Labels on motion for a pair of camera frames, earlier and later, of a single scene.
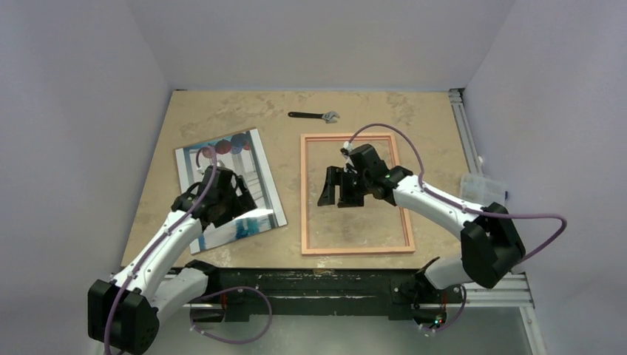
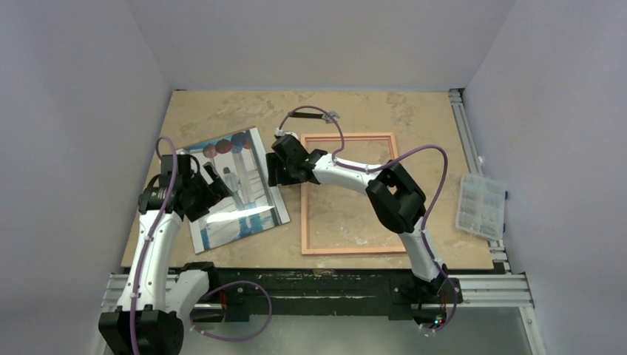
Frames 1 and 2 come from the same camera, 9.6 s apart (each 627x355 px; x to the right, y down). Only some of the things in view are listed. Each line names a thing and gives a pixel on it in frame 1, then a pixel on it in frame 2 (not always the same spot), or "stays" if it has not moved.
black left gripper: [242, 203] → [214, 192]
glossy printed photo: [242, 153] stays
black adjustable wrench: [329, 117] stays
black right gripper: [346, 186] → [276, 168]
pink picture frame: [305, 251] stays
